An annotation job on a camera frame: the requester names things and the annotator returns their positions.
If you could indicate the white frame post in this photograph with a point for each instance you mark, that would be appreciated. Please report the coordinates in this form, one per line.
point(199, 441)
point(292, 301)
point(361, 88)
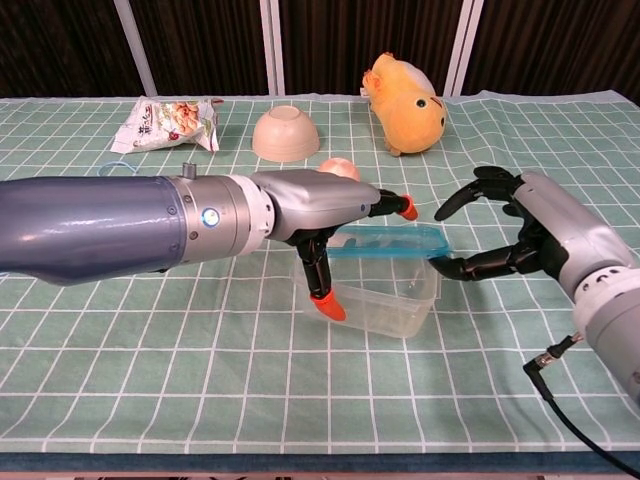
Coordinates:
point(136, 45)
point(274, 45)
point(462, 45)

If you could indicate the blue silver left robot arm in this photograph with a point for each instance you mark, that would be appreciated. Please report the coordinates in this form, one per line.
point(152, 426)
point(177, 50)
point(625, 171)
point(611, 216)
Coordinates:
point(100, 225)

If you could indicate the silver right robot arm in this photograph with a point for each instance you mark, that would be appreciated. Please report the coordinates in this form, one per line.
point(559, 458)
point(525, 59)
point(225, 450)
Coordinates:
point(615, 320)

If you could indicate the silver right hand black fingers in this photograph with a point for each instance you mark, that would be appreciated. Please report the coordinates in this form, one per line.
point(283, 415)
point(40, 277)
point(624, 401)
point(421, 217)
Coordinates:
point(565, 225)

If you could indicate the pink peach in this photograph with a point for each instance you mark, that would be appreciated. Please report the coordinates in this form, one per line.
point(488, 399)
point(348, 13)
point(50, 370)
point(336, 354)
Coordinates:
point(340, 167)

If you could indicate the green white checked tablecloth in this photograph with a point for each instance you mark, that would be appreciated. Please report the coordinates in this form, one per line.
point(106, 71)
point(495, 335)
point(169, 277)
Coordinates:
point(350, 400)

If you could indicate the beige upturned bowl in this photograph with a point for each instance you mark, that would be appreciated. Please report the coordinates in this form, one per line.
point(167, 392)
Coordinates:
point(285, 132)

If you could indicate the clear plastic food container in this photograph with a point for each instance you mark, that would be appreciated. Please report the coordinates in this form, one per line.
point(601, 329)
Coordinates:
point(390, 310)

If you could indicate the teal container lid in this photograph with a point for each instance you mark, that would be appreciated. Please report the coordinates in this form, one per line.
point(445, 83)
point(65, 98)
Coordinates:
point(390, 250)

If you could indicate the yellow plush animal toy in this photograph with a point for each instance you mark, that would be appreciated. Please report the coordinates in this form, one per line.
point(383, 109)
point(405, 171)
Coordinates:
point(410, 120)

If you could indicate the white printed snack bag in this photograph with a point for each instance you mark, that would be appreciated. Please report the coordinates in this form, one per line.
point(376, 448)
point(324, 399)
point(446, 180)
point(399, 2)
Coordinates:
point(165, 125)

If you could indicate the silver left hand orange fingertips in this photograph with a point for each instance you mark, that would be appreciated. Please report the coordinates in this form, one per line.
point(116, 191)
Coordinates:
point(320, 200)

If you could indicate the dark blue under cloth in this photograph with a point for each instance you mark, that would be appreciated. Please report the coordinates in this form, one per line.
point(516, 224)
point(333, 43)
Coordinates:
point(250, 462)

